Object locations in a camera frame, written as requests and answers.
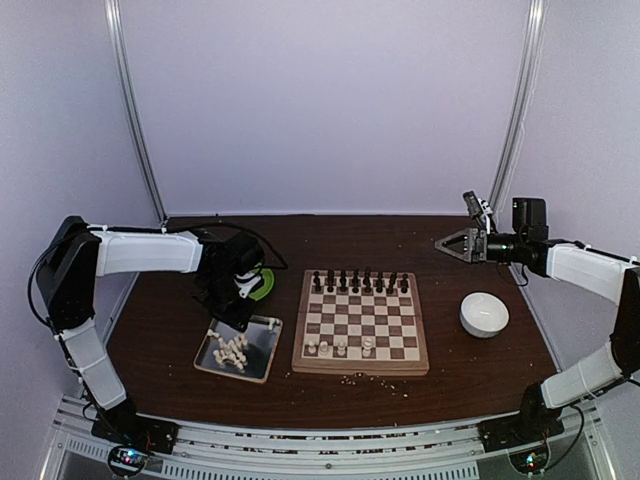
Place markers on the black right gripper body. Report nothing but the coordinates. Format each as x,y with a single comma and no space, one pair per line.
495,253

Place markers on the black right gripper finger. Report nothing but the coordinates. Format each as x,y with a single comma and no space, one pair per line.
459,255
458,238

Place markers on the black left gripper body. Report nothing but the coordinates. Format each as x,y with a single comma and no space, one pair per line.
222,300

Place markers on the metal tray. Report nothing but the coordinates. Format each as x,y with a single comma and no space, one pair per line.
237,345

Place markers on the white chess king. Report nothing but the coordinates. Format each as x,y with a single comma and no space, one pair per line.
367,346

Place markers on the white chess knight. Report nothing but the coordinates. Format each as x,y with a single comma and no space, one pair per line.
324,349

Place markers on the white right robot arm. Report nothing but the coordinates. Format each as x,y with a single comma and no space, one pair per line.
585,300

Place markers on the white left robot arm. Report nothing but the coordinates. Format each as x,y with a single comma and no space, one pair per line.
65,275

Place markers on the white chess pieces pile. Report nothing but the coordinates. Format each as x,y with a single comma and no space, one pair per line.
230,350

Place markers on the black chess pieces row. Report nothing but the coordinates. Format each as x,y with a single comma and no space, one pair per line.
360,282

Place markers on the wooden chess board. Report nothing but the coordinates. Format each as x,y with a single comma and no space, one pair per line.
394,322

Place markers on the green plate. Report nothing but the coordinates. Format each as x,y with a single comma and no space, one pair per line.
265,285

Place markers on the white bowl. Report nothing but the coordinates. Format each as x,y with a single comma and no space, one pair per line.
483,315

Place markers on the aluminium frame post right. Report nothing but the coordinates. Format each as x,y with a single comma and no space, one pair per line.
524,92

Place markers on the aluminium frame post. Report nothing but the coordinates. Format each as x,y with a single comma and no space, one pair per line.
524,92
133,118

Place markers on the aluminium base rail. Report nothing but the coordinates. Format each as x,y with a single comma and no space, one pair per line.
449,450

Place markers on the aluminium frame post left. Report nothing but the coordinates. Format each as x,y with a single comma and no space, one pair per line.
133,118

